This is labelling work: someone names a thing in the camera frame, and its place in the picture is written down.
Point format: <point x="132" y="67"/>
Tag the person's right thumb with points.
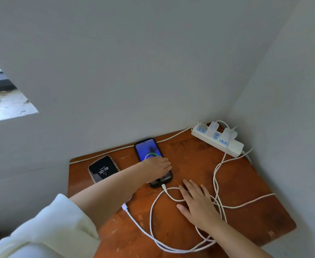
<point x="183" y="210"/>

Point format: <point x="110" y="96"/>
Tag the white charger adapter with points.
<point x="229" y="134"/>
<point x="214" y="127"/>

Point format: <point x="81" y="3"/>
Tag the person's left forearm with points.
<point x="111" y="189"/>

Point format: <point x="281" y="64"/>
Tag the window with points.
<point x="6" y="104"/>

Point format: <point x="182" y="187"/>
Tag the person's right hand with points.
<point x="200" y="206"/>

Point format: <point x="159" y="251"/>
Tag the grey plug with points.
<point x="201" y="126"/>

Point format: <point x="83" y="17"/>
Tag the person's left fingers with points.
<point x="165" y="166"/>

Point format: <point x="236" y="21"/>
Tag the white power strip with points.
<point x="228" y="146"/>

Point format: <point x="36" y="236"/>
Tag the black phone with blue screen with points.
<point x="146" y="149"/>

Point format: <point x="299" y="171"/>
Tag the person's left hand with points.
<point x="154" y="167"/>

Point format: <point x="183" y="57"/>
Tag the white fleece sleeve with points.
<point x="52" y="231"/>

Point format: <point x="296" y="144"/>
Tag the person's right little finger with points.
<point x="206" y="192"/>

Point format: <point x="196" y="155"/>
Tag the person's right forearm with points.
<point x="235" y="241"/>

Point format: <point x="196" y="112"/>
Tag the person's right middle finger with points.
<point x="191" y="187"/>

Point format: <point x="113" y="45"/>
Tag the phone with clock display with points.
<point x="103" y="169"/>

